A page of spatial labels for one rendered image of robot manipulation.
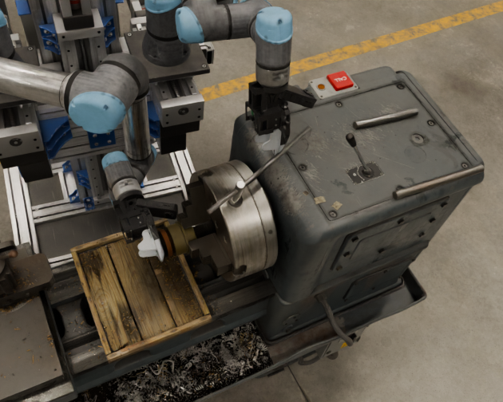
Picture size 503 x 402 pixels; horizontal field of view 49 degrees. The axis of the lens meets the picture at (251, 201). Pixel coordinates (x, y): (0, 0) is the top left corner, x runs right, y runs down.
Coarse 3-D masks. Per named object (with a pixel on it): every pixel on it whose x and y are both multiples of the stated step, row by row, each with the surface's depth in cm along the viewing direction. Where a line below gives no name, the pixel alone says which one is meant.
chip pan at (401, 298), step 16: (368, 304) 203; (384, 304) 203; (400, 304) 204; (336, 320) 198; (352, 320) 198; (368, 320) 199; (304, 336) 193; (320, 336) 194; (272, 352) 188; (288, 352) 189
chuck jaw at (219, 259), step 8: (192, 240) 145; (200, 240) 145; (208, 240) 145; (216, 240) 146; (192, 248) 143; (200, 248) 144; (208, 248) 144; (216, 248) 144; (192, 256) 145; (200, 256) 145; (208, 256) 143; (216, 256) 142; (224, 256) 143; (216, 264) 141; (224, 264) 141; (216, 272) 143; (224, 272) 144; (232, 272) 144; (240, 272) 145
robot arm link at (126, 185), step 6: (126, 180) 151; (132, 180) 152; (114, 186) 151; (120, 186) 150; (126, 186) 150; (132, 186) 151; (138, 186) 152; (114, 192) 151; (120, 192) 150; (126, 192) 150
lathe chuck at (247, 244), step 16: (192, 176) 151; (208, 176) 142; (224, 176) 142; (240, 176) 142; (208, 192) 141; (224, 192) 138; (208, 208) 146; (224, 208) 136; (240, 208) 137; (256, 208) 138; (224, 224) 136; (240, 224) 137; (256, 224) 138; (224, 240) 141; (240, 240) 137; (256, 240) 139; (240, 256) 139; (256, 256) 141
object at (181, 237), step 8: (176, 224) 146; (160, 232) 144; (168, 232) 144; (176, 232) 143; (184, 232) 143; (192, 232) 145; (160, 240) 143; (168, 240) 143; (176, 240) 143; (184, 240) 144; (168, 248) 143; (176, 248) 143; (184, 248) 144; (168, 256) 144
